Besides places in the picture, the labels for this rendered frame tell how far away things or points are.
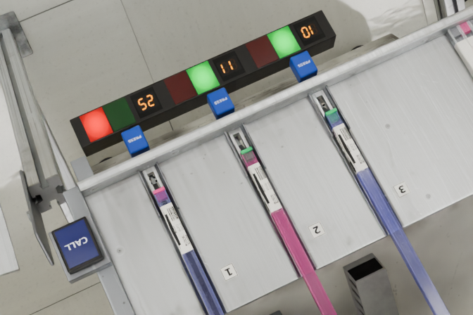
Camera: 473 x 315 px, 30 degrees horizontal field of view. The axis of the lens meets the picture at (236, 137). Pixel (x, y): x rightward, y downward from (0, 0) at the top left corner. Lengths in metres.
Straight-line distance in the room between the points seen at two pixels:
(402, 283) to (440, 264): 0.07
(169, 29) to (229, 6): 0.13
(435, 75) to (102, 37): 0.81
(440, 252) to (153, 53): 0.70
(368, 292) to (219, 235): 0.37
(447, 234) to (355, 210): 0.39
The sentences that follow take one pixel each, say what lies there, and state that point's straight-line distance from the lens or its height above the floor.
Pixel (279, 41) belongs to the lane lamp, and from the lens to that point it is 1.09.
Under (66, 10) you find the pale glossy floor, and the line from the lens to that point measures 1.70.
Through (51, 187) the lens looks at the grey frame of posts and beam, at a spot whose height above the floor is 0.64.
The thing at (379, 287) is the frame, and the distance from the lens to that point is 1.32.
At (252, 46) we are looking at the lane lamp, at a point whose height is 0.65.
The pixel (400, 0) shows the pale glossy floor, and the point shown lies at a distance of 1.92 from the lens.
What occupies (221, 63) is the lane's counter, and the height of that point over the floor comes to 0.65.
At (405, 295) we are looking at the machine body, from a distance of 1.41.
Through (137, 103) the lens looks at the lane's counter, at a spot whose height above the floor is 0.65.
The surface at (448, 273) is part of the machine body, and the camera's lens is 1.43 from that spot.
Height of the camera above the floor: 1.62
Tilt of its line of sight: 60 degrees down
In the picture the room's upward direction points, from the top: 141 degrees clockwise
